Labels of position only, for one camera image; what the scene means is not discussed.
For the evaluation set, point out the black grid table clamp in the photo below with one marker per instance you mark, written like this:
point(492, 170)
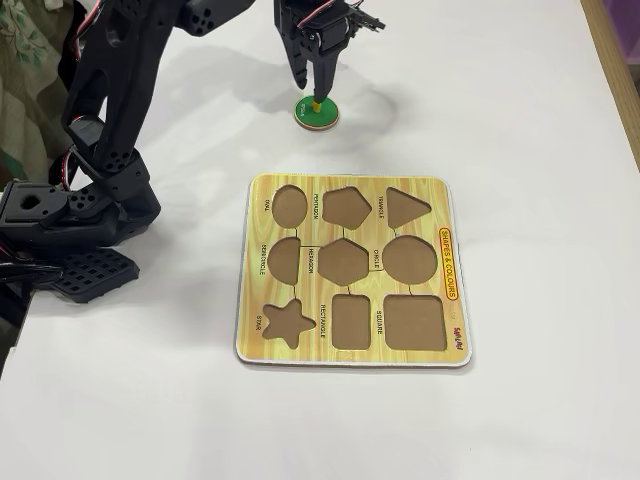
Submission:
point(95, 277)

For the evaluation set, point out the wooden shape puzzle board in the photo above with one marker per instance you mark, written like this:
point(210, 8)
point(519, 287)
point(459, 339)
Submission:
point(255, 280)

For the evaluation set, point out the floral patterned cloth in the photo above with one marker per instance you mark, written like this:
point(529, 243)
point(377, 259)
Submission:
point(25, 75)

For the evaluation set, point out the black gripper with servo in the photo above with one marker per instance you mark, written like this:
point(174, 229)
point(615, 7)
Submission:
point(306, 46)

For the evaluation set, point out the green circle piece yellow pin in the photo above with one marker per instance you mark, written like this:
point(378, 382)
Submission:
point(326, 116)

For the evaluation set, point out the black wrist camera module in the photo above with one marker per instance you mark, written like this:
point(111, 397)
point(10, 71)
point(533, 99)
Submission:
point(367, 20)

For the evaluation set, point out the light wooden edge strip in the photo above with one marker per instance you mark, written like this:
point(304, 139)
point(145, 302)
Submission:
point(615, 65)

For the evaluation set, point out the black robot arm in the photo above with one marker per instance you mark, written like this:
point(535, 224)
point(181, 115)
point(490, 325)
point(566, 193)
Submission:
point(120, 75)

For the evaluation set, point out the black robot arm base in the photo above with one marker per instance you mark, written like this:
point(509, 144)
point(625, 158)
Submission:
point(40, 215)

